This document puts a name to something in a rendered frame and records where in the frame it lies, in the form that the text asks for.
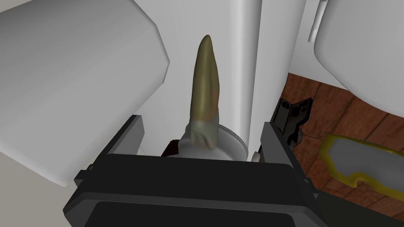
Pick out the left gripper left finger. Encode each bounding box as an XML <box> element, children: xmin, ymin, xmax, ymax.
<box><xmin>100</xmin><ymin>115</ymin><xmax>146</xmax><ymax>156</ymax></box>

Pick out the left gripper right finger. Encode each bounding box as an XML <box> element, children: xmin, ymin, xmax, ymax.
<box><xmin>258</xmin><ymin>122</ymin><xmax>296</xmax><ymax>165</ymax></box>

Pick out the white round bowl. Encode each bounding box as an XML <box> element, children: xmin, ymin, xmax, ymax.
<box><xmin>178</xmin><ymin>122</ymin><xmax>250</xmax><ymax>162</ymax></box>

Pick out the dark red small object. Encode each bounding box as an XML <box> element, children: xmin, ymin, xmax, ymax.
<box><xmin>161</xmin><ymin>138</ymin><xmax>181</xmax><ymax>158</ymax></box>

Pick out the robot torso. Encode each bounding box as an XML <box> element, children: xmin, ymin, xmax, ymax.
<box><xmin>0</xmin><ymin>0</ymin><xmax>171</xmax><ymax>188</ymax></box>

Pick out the olive tapered vegetable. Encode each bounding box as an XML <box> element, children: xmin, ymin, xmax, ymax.
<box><xmin>189</xmin><ymin>34</ymin><xmax>221</xmax><ymax>151</ymax></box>

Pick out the yellow-rimmed grey plate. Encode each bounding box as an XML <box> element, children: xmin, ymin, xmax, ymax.
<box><xmin>318</xmin><ymin>134</ymin><xmax>404</xmax><ymax>203</ymax></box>

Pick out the white rounded shell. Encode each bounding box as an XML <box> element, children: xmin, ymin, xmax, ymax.
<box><xmin>313</xmin><ymin>0</ymin><xmax>404</xmax><ymax>119</ymax></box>

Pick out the grey bar handle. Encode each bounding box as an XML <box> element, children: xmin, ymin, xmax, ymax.
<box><xmin>307</xmin><ymin>0</ymin><xmax>329</xmax><ymax>44</ymax></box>

